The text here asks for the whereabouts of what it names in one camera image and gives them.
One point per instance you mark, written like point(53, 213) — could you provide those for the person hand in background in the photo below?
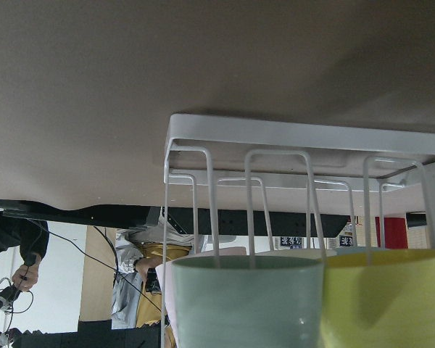
point(25, 277)

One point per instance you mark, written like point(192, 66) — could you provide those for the light blue cup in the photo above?
point(350, 250)

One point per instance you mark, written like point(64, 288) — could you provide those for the red cylinder can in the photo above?
point(395, 233)

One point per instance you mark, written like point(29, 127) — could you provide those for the pink cup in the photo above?
point(167, 286)

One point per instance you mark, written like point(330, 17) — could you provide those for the green cup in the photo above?
point(248, 301)

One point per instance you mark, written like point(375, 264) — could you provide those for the yellow cup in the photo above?
point(386, 299)

